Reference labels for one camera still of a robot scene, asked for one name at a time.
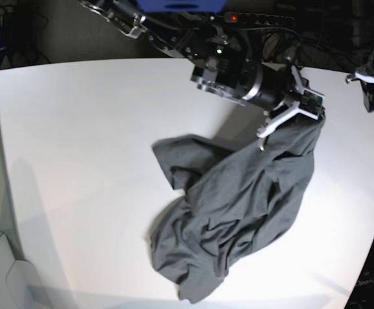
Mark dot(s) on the blue box overhead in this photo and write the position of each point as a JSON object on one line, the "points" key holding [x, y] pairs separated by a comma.
{"points": [[159, 6]]}

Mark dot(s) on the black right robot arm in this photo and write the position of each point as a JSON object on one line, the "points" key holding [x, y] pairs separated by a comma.
{"points": [[226, 63]]}

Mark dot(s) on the dark grey t-shirt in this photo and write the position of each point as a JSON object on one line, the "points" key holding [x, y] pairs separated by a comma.
{"points": [[235, 202]]}

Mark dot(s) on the grey bin corner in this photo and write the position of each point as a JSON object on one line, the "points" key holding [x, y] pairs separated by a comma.
{"points": [[19, 286]]}

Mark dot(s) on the black power strip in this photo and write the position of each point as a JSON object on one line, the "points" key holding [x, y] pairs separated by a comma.
{"points": [[254, 20]]}

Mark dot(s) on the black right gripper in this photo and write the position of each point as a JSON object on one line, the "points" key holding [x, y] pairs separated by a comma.
{"points": [[275, 86]]}

